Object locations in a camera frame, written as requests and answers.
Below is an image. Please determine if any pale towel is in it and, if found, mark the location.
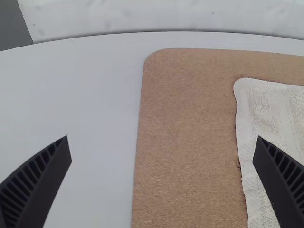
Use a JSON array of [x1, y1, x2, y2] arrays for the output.
[[233, 76, 304, 228]]

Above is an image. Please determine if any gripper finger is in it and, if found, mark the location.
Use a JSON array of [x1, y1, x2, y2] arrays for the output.
[[252, 135, 304, 228], [0, 134, 73, 228]]

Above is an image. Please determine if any cork mat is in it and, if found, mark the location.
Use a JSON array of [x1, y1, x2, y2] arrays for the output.
[[131, 48, 304, 228]]

